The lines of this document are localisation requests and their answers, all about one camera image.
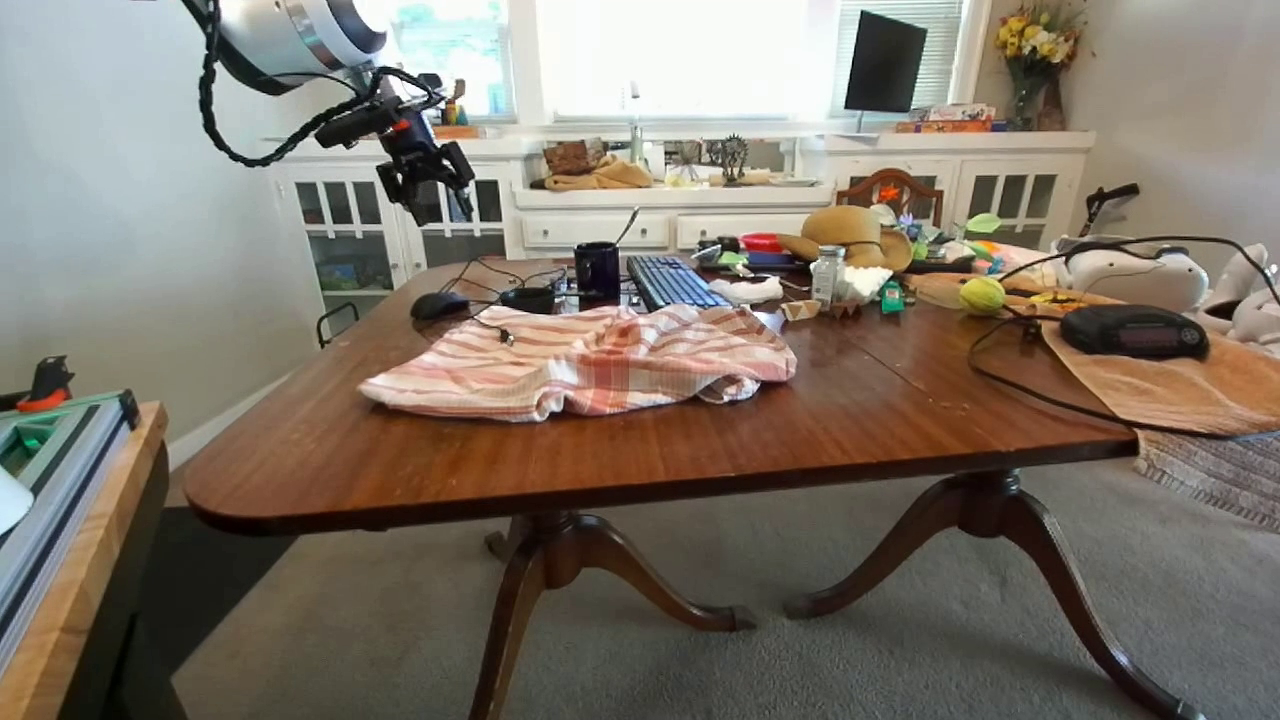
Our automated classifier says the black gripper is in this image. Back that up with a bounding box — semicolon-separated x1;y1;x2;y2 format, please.
377;101;482;225

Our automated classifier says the black computer mouse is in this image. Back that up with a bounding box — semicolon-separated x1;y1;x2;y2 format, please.
410;286;476;327

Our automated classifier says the black computer keyboard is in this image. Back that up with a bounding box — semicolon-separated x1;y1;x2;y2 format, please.
625;252;738;316

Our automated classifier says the small plant figurine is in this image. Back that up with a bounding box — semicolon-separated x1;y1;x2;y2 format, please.
441;76;484;142

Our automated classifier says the brown basket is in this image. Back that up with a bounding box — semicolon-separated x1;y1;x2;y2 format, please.
535;137;656;195

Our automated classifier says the small black bowl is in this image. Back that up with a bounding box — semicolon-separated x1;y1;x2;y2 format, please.
499;278;561;319

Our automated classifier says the dark ceramic mug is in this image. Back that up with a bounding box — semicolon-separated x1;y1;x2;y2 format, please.
573;240;625;311

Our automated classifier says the pink white striped cloth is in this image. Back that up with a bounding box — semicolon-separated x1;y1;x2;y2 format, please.
358;299;801;428

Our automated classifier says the white built-in cabinet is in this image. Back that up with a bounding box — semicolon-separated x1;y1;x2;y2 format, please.
256;129;1101;323

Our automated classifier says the white crumpled napkin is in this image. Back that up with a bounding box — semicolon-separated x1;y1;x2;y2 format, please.
712;270;788;306

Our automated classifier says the small white jar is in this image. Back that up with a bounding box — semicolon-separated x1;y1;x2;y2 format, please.
809;244;849;311

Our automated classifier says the orange black clamp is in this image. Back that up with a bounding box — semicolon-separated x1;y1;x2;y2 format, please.
13;353;81;417

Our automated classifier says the carved wooden dining chair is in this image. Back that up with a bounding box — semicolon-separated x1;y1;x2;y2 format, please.
834;162;948;231

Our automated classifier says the black flat monitor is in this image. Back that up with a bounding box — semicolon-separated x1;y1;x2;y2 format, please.
841;7;931;115

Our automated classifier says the small green toy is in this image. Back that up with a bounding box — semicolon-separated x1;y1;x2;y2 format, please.
871;277;915;319

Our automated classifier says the green plastic part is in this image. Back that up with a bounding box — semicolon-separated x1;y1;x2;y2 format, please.
0;412;66;478

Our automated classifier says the orange book stack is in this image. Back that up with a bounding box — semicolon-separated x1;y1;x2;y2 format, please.
894;103;1004;139

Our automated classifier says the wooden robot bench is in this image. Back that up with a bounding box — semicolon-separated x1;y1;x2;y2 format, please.
0;397;175;720

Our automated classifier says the yellow green tennis ball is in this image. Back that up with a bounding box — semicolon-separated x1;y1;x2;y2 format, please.
955;270;1011;319

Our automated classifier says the dark glass vase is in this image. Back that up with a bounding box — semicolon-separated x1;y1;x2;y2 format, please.
1007;54;1070;137

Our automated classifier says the yellow flower bouquet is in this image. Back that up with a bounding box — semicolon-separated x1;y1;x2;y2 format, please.
994;5;1091;72

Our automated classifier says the black walking cane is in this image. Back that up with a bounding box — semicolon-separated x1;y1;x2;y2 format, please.
1077;179;1145;240

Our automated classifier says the white stuffed toy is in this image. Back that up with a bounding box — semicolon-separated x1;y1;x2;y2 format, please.
1066;240;1213;316

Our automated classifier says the black clock radio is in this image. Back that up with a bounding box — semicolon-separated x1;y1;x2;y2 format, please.
1058;299;1213;362

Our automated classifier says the tan placemat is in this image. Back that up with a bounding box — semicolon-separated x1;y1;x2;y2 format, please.
1036;316;1280;440

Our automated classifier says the white plush object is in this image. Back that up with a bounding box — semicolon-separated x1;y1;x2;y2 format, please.
1204;240;1280;342

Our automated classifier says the striped grey rug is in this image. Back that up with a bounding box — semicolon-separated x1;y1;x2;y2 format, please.
1134;423;1280;537

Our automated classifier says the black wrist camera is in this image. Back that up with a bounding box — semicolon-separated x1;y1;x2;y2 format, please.
313;101;406;150

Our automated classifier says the white window frame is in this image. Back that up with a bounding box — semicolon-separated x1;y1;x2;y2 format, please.
354;0;995;137

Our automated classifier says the thin black mouse cable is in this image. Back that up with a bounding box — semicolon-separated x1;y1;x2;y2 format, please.
444;254;565;342

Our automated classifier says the black metal chair frame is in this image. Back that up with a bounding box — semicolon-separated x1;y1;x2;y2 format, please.
313;297;367;353

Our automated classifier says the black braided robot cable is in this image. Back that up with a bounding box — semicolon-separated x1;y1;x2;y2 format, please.
179;0;447;173

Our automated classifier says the wooden table pedestal leg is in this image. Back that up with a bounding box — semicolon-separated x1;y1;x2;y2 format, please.
776;463;1210;720
464;504;759;720

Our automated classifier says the aluminium rail frame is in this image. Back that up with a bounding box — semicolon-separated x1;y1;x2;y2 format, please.
0;389;145;631

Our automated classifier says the black power cable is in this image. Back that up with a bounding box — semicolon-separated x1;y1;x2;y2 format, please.
964;231;1280;432

